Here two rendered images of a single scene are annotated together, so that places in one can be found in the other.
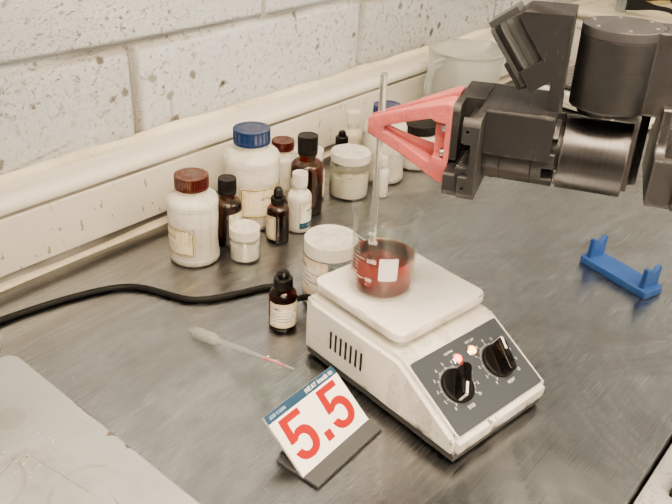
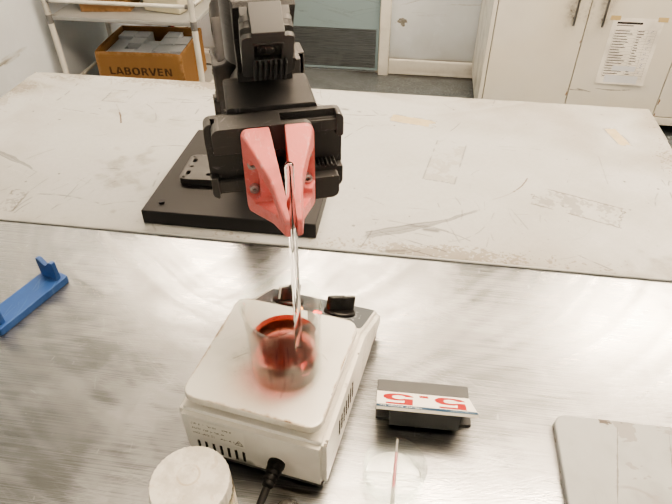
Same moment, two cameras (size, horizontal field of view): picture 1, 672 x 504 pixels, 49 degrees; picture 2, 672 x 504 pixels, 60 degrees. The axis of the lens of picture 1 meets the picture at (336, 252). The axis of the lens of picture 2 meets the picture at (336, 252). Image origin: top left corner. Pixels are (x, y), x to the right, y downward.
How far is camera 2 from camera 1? 0.76 m
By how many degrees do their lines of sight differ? 91
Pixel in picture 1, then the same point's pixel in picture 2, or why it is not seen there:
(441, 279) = (239, 331)
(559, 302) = (102, 330)
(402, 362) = (360, 333)
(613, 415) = (255, 270)
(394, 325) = (344, 332)
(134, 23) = not seen: outside the picture
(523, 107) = (293, 87)
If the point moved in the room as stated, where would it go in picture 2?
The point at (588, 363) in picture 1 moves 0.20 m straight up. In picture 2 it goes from (197, 293) to (165, 143)
